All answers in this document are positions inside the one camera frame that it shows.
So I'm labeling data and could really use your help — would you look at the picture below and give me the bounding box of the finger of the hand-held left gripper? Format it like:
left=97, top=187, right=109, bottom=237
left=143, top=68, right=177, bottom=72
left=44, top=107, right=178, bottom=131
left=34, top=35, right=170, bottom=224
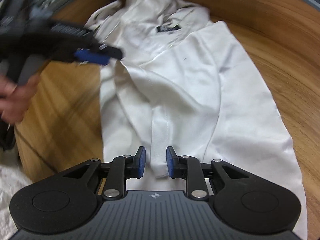
left=74, top=42, right=125, bottom=67

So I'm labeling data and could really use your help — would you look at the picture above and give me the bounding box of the white satin shirt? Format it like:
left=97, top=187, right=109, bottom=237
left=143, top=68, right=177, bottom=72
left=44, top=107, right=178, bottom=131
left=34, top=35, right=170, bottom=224
left=85, top=0, right=308, bottom=233

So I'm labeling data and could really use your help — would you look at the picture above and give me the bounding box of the person's left hand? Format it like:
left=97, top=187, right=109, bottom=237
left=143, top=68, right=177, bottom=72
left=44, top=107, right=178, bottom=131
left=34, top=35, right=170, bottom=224
left=0, top=74, right=41, bottom=123

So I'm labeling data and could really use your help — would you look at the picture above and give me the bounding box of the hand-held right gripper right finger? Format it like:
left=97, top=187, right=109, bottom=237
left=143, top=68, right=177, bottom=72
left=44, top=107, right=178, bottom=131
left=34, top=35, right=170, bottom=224
left=166, top=146, right=250, bottom=201

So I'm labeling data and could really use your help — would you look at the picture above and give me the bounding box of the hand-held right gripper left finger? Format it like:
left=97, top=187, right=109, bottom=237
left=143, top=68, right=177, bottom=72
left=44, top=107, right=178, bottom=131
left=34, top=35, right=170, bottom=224
left=61, top=146, right=146, bottom=201

